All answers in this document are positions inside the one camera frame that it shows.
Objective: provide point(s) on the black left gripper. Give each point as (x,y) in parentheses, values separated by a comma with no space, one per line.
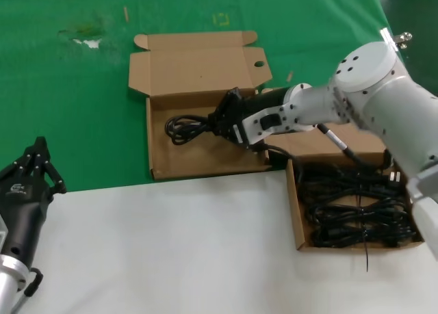
(20,218)

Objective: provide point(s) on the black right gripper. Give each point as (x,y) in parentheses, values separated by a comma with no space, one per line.
(263,103)

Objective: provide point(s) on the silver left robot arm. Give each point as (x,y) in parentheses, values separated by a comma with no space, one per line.
(8,283)

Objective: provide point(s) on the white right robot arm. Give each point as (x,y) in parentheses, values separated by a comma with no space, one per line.
(369,67)

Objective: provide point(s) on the flat cardboard mailer box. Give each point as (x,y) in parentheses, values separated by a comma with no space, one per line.
(198,67)
(308,146)

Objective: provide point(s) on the short wooden stick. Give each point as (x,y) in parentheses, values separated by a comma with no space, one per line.
(290,76)

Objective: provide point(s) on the green table cloth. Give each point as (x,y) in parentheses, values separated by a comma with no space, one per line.
(68,88)

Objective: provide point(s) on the long thin wooden stick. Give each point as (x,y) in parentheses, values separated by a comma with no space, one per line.
(126,14)

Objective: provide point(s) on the silver binder clip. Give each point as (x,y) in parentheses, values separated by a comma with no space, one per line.
(403,37)

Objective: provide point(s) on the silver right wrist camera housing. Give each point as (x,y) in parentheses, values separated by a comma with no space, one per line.
(253,126)

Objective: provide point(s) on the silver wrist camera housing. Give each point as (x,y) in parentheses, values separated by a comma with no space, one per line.
(2,232)
(253,126)

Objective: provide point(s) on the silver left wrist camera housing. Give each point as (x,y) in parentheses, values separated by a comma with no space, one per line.
(2,232)

